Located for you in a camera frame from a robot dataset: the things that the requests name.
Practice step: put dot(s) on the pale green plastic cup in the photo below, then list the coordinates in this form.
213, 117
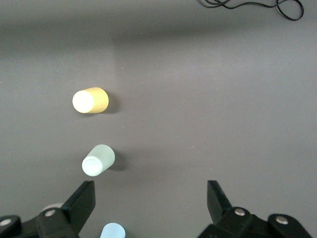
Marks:
99, 161

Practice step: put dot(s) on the light blue plastic cup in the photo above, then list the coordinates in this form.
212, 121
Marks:
112, 230

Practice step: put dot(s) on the dark grey table mat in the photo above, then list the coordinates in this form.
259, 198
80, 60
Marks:
198, 99

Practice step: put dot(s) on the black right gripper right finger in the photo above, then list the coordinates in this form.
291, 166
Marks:
223, 218

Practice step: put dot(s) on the yellow plastic cup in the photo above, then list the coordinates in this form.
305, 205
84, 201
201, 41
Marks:
91, 100

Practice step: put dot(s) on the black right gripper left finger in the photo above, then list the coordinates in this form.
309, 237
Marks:
74, 213

